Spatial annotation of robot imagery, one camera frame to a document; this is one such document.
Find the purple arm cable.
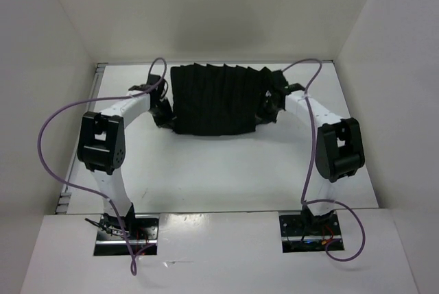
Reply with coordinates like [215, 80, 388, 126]
[37, 57, 169, 276]
[281, 58, 366, 261]

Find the black pleated skirt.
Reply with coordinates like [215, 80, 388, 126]
[171, 64, 271, 136]

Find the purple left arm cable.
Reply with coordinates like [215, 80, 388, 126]
[37, 57, 169, 276]

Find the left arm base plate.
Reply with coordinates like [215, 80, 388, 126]
[93, 214, 159, 256]

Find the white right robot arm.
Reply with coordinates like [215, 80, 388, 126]
[257, 69, 365, 234]

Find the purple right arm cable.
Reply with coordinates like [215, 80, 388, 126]
[281, 58, 366, 261]

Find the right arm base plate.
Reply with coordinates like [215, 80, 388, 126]
[278, 209, 344, 253]

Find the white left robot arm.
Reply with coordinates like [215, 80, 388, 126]
[77, 75, 174, 239]

